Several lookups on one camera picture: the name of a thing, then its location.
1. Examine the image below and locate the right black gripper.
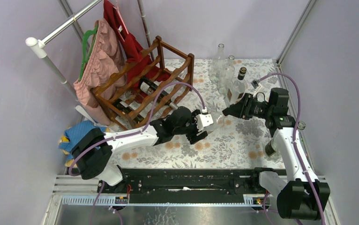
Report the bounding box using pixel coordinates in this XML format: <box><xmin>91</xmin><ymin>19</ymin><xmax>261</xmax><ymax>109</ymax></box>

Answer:
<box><xmin>223</xmin><ymin>93</ymin><xmax>272</xmax><ymax>120</ymax></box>

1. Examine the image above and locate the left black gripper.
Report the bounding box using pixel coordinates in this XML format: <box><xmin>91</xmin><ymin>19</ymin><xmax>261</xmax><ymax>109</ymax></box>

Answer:
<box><xmin>172</xmin><ymin>110</ymin><xmax>207</xmax><ymax>145</ymax></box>

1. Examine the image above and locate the green wine bottle silver neck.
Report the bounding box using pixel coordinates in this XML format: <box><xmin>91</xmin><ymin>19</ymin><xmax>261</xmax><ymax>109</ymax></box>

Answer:
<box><xmin>138</xmin><ymin>77</ymin><xmax>180</xmax><ymax>111</ymax></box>

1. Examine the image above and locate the green wine bottle brown label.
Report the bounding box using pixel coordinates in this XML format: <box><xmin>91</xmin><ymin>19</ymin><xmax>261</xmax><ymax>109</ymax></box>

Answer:
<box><xmin>113</xmin><ymin>98</ymin><xmax>144</xmax><ymax>124</ymax></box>

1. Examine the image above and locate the clear bottle black cap front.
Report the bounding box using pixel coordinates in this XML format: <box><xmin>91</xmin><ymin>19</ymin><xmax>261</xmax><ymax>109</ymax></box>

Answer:
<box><xmin>208</xmin><ymin>111</ymin><xmax>226</xmax><ymax>132</ymax></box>

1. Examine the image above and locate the clear bottle black cap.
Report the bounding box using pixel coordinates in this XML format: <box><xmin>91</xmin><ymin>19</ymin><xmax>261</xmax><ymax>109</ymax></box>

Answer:
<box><xmin>208</xmin><ymin>111</ymin><xmax>226</xmax><ymax>132</ymax></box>
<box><xmin>224</xmin><ymin>67</ymin><xmax>247</xmax><ymax>107</ymax></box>

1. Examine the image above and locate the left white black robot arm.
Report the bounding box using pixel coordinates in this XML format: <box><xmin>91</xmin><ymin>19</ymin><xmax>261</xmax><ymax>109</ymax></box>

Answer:
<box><xmin>71</xmin><ymin>106</ymin><xmax>214</xmax><ymax>193</ymax></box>

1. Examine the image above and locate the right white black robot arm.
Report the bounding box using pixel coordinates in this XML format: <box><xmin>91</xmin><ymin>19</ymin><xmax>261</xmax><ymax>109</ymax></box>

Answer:
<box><xmin>223</xmin><ymin>88</ymin><xmax>330</xmax><ymax>223</ymax></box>

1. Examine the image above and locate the clear bottle black cap rear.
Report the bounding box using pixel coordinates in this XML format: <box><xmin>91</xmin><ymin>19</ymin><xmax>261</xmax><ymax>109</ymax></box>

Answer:
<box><xmin>224</xmin><ymin>67</ymin><xmax>247</xmax><ymax>107</ymax></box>

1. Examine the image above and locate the clear round bottle back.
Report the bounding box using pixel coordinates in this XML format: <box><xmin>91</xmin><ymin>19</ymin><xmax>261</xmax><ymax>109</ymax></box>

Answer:
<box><xmin>217</xmin><ymin>55</ymin><xmax>235</xmax><ymax>95</ymax></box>

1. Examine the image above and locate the clear tall bottle back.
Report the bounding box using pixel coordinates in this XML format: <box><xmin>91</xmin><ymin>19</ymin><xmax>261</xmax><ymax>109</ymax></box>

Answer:
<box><xmin>209</xmin><ymin>43</ymin><xmax>225</xmax><ymax>84</ymax></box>

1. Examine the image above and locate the clear bottle dark label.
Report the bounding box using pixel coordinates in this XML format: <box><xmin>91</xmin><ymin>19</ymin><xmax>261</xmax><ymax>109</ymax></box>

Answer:
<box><xmin>264</xmin><ymin>121</ymin><xmax>306</xmax><ymax>161</ymax></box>

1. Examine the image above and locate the brown wooden wine rack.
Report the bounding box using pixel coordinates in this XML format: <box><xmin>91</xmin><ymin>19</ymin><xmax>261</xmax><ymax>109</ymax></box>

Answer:
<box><xmin>91</xmin><ymin>36</ymin><xmax>195</xmax><ymax>131</ymax></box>

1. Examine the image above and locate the floral tablecloth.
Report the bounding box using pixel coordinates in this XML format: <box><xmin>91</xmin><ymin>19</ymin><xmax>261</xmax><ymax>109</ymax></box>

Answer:
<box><xmin>110</xmin><ymin>59</ymin><xmax>284</xmax><ymax>169</ymax></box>

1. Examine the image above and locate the red hanging garment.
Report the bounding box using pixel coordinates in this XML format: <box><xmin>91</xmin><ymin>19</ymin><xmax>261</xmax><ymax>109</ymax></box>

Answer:
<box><xmin>103</xmin><ymin>0</ymin><xmax>172</xmax><ymax>105</ymax></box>

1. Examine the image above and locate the pink hanging garment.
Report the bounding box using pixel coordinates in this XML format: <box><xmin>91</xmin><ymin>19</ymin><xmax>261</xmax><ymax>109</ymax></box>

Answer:
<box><xmin>74</xmin><ymin>18</ymin><xmax>125</xmax><ymax>126</ymax></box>

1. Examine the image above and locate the blue cloth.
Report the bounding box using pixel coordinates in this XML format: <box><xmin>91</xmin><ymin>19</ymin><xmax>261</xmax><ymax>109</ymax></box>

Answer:
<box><xmin>58</xmin><ymin>120</ymin><xmax>107</xmax><ymax>160</ymax></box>

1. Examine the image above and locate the yellow cloth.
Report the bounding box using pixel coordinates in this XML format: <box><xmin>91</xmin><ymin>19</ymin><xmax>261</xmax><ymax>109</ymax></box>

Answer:
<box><xmin>58</xmin><ymin>127</ymin><xmax>111</xmax><ymax>168</ymax></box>

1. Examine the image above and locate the green clothes hanger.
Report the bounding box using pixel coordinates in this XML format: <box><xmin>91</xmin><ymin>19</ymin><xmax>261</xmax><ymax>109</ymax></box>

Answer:
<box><xmin>77</xmin><ymin>24</ymin><xmax>98</xmax><ymax>82</ymax></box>

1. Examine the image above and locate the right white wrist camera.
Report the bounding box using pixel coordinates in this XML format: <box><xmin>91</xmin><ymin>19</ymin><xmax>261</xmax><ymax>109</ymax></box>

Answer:
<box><xmin>251</xmin><ymin>80</ymin><xmax>262</xmax><ymax>92</ymax></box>

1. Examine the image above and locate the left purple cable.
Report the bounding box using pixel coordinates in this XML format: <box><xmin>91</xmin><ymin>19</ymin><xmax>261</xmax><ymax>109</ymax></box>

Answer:
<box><xmin>67</xmin><ymin>82</ymin><xmax>208</xmax><ymax>177</ymax></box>

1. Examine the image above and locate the purple cable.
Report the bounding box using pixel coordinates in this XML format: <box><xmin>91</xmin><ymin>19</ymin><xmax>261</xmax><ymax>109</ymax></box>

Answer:
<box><xmin>250</xmin><ymin>72</ymin><xmax>328</xmax><ymax>225</ymax></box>
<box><xmin>67</xmin><ymin>82</ymin><xmax>208</xmax><ymax>177</ymax></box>

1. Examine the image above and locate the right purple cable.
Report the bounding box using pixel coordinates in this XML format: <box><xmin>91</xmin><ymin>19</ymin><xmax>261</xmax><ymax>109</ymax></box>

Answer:
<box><xmin>250</xmin><ymin>72</ymin><xmax>328</xmax><ymax>225</ymax></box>

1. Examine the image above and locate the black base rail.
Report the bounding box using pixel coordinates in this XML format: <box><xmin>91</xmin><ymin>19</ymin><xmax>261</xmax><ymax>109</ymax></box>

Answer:
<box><xmin>97</xmin><ymin>167</ymin><xmax>272</xmax><ymax>197</ymax></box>

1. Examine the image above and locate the white slotted cable duct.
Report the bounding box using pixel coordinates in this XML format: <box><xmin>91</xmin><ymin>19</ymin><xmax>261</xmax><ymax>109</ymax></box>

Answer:
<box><xmin>60</xmin><ymin>194</ymin><xmax>272</xmax><ymax>208</ymax></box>

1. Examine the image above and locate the silver clothes rail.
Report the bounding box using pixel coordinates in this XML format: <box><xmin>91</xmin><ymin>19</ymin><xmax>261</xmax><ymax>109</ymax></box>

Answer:
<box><xmin>26</xmin><ymin>0</ymin><xmax>102</xmax><ymax>100</ymax></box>

